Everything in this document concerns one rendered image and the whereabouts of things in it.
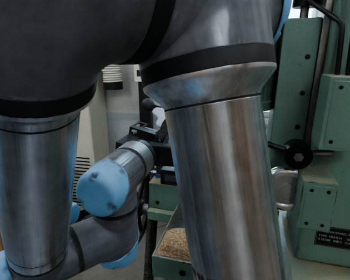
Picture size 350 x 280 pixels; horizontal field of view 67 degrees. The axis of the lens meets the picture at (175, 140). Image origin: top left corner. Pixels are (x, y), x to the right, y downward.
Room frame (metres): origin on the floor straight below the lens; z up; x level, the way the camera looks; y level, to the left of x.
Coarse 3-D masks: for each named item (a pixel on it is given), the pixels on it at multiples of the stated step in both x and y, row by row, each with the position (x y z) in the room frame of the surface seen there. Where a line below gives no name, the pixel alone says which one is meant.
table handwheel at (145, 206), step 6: (144, 180) 0.91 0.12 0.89; (138, 192) 0.88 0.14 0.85; (138, 198) 0.86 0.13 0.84; (138, 204) 0.82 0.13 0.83; (144, 204) 0.83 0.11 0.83; (138, 210) 0.81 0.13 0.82; (144, 210) 0.81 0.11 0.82; (138, 216) 0.82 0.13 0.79; (144, 216) 0.92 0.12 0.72; (138, 222) 0.85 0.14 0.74; (144, 222) 0.90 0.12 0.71; (144, 228) 0.88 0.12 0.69; (138, 240) 0.82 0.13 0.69
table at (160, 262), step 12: (156, 216) 0.72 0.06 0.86; (168, 216) 0.71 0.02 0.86; (180, 216) 0.65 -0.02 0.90; (168, 228) 0.60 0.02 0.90; (156, 264) 0.49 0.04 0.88; (168, 264) 0.49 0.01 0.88; (180, 264) 0.48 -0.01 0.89; (156, 276) 0.49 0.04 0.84; (168, 276) 0.49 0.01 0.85; (180, 276) 0.48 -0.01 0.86; (192, 276) 0.47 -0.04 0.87
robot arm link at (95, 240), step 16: (80, 224) 0.36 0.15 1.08; (96, 224) 0.36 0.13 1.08; (112, 224) 0.36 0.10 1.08; (128, 224) 0.37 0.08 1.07; (80, 240) 0.33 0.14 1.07; (96, 240) 0.34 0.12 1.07; (112, 240) 0.35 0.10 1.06; (128, 240) 0.37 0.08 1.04; (96, 256) 0.33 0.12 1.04; (112, 256) 0.36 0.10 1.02; (128, 256) 0.37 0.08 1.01
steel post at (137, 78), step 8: (136, 64) 2.11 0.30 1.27; (136, 72) 2.11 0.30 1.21; (136, 80) 2.11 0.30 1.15; (144, 96) 2.13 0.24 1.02; (144, 112) 2.13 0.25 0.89; (144, 120) 2.13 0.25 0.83; (152, 120) 2.17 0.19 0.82; (152, 128) 2.17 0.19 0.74; (152, 168) 2.13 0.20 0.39; (144, 192) 2.14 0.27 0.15; (144, 200) 2.14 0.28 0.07
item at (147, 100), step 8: (144, 104) 0.66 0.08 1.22; (152, 104) 0.66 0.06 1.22; (272, 144) 0.59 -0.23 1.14; (288, 144) 0.58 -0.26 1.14; (296, 144) 0.56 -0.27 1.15; (304, 144) 0.56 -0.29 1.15; (288, 152) 0.56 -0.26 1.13; (296, 152) 0.55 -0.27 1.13; (304, 152) 0.55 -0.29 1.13; (312, 152) 0.56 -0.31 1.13; (320, 152) 0.56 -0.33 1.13; (328, 152) 0.55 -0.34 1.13; (288, 160) 0.56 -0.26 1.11; (296, 160) 0.55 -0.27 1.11; (304, 160) 0.55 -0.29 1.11; (296, 168) 0.56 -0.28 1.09
